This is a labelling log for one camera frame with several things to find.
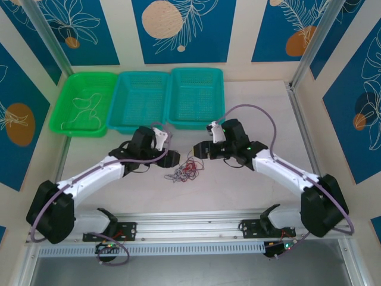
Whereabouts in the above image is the aluminium frame post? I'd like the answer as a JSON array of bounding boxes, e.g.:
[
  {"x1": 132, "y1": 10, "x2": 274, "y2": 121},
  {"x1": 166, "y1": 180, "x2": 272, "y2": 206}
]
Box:
[
  {"x1": 22, "y1": 0, "x2": 74, "y2": 77},
  {"x1": 293, "y1": 0, "x2": 339, "y2": 87}
]

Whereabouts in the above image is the right circuit board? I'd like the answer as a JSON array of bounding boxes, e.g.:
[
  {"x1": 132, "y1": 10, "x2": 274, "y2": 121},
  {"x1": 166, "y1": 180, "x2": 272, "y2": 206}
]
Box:
[{"x1": 264, "y1": 240, "x2": 297, "y2": 259}]

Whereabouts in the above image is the white thin cable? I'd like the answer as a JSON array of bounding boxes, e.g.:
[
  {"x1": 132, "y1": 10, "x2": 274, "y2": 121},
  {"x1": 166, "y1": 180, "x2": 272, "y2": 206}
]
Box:
[{"x1": 60, "y1": 94, "x2": 103, "y2": 131}]

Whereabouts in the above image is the black gripper motor cable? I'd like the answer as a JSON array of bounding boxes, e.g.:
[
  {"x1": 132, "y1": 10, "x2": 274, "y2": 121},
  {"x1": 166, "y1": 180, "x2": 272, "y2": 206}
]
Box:
[
  {"x1": 223, "y1": 157, "x2": 243, "y2": 169},
  {"x1": 130, "y1": 164, "x2": 151, "y2": 175}
]

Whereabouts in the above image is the teal plastic basket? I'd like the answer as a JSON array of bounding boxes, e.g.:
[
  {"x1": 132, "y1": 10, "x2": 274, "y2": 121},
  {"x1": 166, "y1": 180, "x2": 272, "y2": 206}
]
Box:
[
  {"x1": 106, "y1": 70, "x2": 171, "y2": 135},
  {"x1": 165, "y1": 67, "x2": 226, "y2": 132}
]

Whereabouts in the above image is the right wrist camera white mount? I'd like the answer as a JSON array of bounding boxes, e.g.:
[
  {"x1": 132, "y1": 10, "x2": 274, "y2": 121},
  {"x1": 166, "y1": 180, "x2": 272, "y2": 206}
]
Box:
[{"x1": 206, "y1": 120, "x2": 227, "y2": 143}]

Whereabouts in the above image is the left circuit board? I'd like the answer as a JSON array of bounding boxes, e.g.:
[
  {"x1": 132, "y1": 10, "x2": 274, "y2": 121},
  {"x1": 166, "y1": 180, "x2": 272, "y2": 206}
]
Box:
[{"x1": 95, "y1": 241, "x2": 120, "y2": 254}]

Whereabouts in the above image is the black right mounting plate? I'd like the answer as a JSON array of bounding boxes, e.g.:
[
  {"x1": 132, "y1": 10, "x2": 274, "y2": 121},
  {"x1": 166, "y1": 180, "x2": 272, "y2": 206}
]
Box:
[{"x1": 239, "y1": 219, "x2": 297, "y2": 239}]

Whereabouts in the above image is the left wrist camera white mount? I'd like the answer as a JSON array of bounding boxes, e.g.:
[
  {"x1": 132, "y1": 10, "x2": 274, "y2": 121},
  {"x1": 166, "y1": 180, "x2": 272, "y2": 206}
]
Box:
[{"x1": 151, "y1": 126, "x2": 173, "y2": 151}]

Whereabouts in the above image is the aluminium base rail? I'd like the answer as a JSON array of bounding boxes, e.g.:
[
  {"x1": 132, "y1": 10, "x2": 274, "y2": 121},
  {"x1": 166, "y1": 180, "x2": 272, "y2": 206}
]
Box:
[{"x1": 25, "y1": 210, "x2": 352, "y2": 243}]

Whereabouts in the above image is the grey slotted cable duct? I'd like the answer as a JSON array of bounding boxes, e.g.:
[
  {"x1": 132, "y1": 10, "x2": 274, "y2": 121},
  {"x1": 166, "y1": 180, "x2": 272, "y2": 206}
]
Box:
[{"x1": 38, "y1": 240, "x2": 266, "y2": 257}]

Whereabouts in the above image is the black right gripper motor cable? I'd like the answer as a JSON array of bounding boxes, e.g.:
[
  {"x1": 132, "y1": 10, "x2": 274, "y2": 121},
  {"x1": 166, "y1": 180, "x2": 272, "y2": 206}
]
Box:
[{"x1": 223, "y1": 157, "x2": 243, "y2": 169}]

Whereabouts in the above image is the circuit board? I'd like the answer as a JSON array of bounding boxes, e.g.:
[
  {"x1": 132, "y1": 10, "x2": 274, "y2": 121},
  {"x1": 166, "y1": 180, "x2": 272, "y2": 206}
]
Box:
[
  {"x1": 95, "y1": 241, "x2": 120, "y2": 254},
  {"x1": 264, "y1": 240, "x2": 297, "y2": 259}
]

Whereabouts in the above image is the green plastic basket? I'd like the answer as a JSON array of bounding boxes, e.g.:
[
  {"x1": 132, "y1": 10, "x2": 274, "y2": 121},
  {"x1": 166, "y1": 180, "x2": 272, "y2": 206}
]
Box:
[{"x1": 48, "y1": 71, "x2": 118, "y2": 138}]

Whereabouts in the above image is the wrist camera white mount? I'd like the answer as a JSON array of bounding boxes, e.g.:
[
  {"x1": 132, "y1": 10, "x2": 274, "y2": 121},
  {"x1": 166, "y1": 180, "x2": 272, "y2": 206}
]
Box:
[
  {"x1": 151, "y1": 126, "x2": 173, "y2": 151},
  {"x1": 206, "y1": 120, "x2": 227, "y2": 143}
]

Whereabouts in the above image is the grey metal shelf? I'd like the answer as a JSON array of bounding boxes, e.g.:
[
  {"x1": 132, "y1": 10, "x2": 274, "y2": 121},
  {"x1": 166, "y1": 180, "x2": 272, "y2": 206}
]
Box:
[{"x1": 17, "y1": 256, "x2": 364, "y2": 286}]

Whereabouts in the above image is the black left gripper motor cable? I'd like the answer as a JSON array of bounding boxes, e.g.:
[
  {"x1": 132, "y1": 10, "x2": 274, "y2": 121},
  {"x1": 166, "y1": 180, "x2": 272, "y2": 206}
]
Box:
[{"x1": 130, "y1": 164, "x2": 151, "y2": 175}]

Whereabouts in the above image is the black mounting plate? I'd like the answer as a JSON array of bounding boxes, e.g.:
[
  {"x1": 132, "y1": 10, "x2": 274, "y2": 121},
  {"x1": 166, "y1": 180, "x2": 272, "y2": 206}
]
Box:
[
  {"x1": 82, "y1": 222, "x2": 138, "y2": 243},
  {"x1": 239, "y1": 219, "x2": 297, "y2": 239}
]

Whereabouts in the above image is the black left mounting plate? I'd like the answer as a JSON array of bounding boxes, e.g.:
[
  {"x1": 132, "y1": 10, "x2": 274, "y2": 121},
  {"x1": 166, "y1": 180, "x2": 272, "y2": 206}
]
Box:
[{"x1": 82, "y1": 222, "x2": 138, "y2": 243}]

